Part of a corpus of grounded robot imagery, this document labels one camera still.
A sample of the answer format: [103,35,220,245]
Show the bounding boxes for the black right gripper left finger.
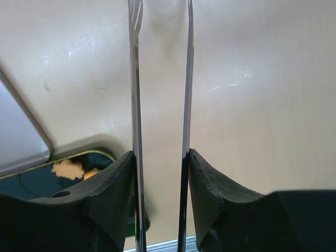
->
[1,151,134,251]

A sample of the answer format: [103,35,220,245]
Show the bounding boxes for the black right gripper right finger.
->
[189,149,335,251]

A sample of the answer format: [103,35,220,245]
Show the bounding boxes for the silver metal tongs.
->
[128,1,194,251]

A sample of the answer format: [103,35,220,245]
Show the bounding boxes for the large fish-shaped cookie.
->
[83,168,101,180]

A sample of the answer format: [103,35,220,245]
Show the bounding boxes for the leaf-shaped orange cookie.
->
[51,159,85,181]

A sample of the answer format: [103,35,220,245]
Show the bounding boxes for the black gold-rimmed tray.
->
[0,149,150,232]

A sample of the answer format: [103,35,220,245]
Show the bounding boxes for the brown tin lid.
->
[1,71,54,177]

